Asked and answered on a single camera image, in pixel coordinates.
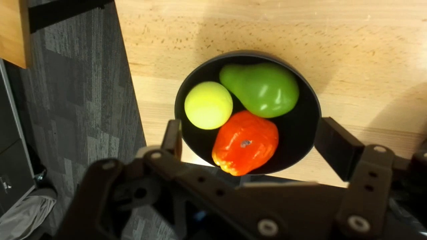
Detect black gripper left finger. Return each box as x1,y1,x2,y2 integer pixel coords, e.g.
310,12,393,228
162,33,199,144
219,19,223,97
55,120,286,240

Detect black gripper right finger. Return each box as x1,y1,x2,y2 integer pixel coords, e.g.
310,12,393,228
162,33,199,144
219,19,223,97
315,117,427,240

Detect red orange toy pepper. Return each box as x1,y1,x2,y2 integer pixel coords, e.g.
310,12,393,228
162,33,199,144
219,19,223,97
211,111,279,176

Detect yellow green toy apple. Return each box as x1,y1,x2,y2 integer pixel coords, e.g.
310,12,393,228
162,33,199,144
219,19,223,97
184,81,234,131

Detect green toy lime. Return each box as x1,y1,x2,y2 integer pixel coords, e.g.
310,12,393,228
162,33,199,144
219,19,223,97
219,63,300,119

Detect black bowl with pepper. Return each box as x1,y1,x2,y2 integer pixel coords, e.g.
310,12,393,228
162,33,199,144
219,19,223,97
175,51,322,175

